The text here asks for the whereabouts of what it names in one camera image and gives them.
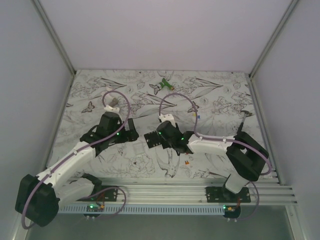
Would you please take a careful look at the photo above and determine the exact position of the clear fuse box cover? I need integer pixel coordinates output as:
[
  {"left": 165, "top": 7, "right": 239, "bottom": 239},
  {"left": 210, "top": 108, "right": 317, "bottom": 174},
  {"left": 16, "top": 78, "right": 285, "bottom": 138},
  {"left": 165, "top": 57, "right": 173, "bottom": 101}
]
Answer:
[{"left": 132, "top": 142, "right": 145, "bottom": 156}]

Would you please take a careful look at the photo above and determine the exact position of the black mounting plate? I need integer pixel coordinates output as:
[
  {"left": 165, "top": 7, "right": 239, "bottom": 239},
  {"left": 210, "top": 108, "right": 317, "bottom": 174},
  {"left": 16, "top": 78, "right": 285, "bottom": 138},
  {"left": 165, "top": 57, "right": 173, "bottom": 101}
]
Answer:
[
  {"left": 205, "top": 186, "right": 251, "bottom": 204},
  {"left": 77, "top": 185, "right": 118, "bottom": 203}
]

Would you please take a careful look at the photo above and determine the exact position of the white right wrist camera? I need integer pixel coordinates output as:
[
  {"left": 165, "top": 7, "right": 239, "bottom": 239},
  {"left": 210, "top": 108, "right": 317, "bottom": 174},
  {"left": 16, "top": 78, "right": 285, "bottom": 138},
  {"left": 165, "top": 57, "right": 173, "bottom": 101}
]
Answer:
[{"left": 159, "top": 114, "right": 176, "bottom": 125}]

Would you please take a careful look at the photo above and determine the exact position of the aluminium frame rail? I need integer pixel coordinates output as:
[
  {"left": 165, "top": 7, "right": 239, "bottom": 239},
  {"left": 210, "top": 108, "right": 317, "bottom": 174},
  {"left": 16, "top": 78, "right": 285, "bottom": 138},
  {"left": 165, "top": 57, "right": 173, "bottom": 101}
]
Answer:
[{"left": 101, "top": 177, "right": 298, "bottom": 206}]

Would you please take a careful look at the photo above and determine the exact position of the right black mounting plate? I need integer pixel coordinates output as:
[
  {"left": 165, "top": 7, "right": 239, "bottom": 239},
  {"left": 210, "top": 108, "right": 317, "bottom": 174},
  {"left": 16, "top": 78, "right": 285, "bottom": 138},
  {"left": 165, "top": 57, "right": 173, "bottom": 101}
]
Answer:
[{"left": 205, "top": 186, "right": 251, "bottom": 204}]

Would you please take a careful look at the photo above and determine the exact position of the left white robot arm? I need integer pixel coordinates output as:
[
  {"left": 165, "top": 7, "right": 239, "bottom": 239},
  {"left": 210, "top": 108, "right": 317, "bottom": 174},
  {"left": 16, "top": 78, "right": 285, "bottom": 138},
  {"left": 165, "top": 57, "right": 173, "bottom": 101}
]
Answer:
[{"left": 15, "top": 111, "right": 139, "bottom": 230}]

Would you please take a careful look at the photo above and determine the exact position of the small grey hammer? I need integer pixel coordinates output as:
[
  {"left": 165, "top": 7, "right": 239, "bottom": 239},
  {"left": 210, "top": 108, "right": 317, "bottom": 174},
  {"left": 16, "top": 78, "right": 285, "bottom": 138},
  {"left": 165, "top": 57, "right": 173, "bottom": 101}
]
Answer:
[{"left": 237, "top": 110, "right": 252, "bottom": 133}]

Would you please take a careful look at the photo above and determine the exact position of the left controller board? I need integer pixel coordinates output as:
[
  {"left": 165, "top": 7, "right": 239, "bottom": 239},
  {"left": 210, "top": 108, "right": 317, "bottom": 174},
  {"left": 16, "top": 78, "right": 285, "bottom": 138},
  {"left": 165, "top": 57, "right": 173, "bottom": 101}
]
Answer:
[{"left": 86, "top": 203, "right": 105, "bottom": 213}]

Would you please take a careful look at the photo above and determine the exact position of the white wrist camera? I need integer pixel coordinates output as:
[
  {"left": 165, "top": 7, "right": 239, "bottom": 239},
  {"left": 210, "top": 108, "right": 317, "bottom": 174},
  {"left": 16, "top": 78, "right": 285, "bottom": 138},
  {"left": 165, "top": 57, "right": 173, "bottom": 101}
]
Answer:
[
  {"left": 159, "top": 114, "right": 176, "bottom": 125},
  {"left": 104, "top": 105, "right": 120, "bottom": 114}
]

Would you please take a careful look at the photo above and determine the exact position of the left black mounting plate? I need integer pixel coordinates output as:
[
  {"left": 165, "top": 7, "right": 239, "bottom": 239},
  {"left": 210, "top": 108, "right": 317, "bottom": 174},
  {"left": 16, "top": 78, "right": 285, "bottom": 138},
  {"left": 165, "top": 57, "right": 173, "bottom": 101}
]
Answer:
[{"left": 77, "top": 185, "right": 118, "bottom": 203}]

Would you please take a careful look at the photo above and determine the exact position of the black fuse box base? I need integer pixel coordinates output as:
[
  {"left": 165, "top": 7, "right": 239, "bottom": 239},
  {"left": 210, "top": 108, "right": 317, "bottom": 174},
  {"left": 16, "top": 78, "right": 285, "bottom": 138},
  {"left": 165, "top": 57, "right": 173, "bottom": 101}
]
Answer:
[{"left": 144, "top": 131, "right": 162, "bottom": 149}]

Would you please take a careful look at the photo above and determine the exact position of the white and grey pipe fitting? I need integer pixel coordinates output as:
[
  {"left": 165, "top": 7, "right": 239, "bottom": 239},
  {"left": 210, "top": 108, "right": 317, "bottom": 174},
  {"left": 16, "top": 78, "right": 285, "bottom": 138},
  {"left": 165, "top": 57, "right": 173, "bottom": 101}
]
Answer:
[{"left": 104, "top": 93, "right": 119, "bottom": 108}]

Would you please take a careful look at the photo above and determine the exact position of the right controller board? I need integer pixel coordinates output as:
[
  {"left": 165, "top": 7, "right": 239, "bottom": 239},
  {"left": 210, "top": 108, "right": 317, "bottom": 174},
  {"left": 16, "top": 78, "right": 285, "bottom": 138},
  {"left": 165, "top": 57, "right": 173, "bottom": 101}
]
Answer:
[{"left": 223, "top": 205, "right": 241, "bottom": 213}]

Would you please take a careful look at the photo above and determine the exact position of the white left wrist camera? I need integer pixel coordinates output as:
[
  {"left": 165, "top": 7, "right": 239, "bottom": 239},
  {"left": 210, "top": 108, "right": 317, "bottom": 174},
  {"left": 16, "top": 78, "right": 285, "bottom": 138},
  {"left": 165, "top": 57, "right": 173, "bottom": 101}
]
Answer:
[{"left": 104, "top": 105, "right": 120, "bottom": 114}]

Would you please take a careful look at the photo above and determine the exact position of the white slotted cable duct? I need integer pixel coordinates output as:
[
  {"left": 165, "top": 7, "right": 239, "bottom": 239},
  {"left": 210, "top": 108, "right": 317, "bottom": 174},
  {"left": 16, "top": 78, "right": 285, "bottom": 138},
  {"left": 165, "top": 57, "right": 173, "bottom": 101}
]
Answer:
[{"left": 59, "top": 203, "right": 225, "bottom": 216}]

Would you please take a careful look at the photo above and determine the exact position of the floral printed table mat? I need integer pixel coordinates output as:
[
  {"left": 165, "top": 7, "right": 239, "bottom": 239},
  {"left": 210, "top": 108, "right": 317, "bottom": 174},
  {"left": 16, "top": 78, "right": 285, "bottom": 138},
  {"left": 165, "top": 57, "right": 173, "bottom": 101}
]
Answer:
[{"left": 48, "top": 70, "right": 264, "bottom": 179}]

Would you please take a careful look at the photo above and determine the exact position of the controller board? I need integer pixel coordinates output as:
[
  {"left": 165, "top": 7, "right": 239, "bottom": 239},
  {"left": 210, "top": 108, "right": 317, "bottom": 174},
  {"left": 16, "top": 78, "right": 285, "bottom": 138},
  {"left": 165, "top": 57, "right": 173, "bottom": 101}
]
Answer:
[
  {"left": 223, "top": 205, "right": 241, "bottom": 213},
  {"left": 86, "top": 203, "right": 105, "bottom": 213}
]

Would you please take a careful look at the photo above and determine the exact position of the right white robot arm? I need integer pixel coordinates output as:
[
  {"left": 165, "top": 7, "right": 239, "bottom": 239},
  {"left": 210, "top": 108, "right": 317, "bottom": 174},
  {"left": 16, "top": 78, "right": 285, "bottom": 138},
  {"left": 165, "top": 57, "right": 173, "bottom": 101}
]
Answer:
[{"left": 156, "top": 121, "right": 272, "bottom": 203}]

